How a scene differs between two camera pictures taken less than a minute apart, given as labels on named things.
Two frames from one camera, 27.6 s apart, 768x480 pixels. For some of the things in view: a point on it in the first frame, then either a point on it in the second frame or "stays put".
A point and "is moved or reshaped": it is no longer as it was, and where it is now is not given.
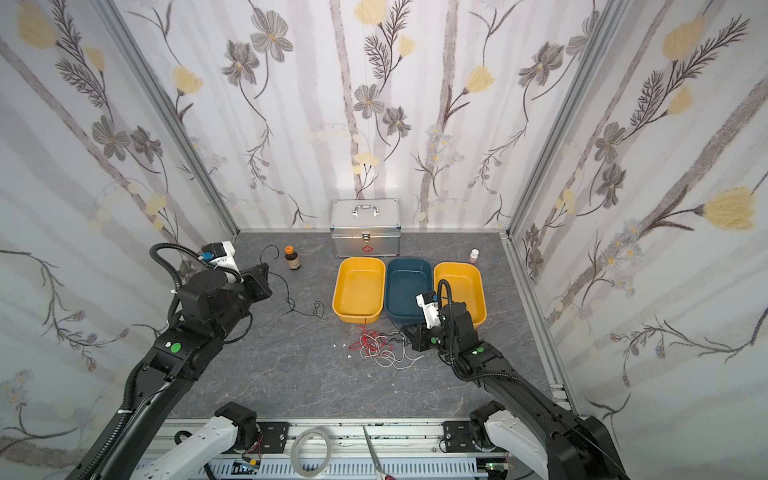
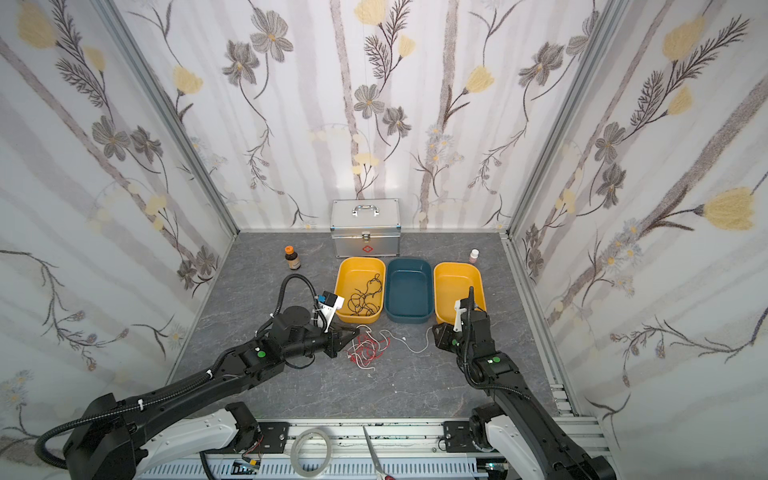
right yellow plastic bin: (467, 286) stays put
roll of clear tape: (294, 454) stays put
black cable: (320, 312) to (374, 286)
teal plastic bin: (405, 279) stays put
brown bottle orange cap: (292, 257) stays put
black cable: (392, 338) is moved or reshaped
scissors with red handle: (380, 474) stays put
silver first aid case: (366, 228) stays put
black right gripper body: (417, 336) to (472, 320)
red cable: (372, 342) is moved or reshaped
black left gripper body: (258, 282) to (335, 339)
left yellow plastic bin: (359, 289) stays put
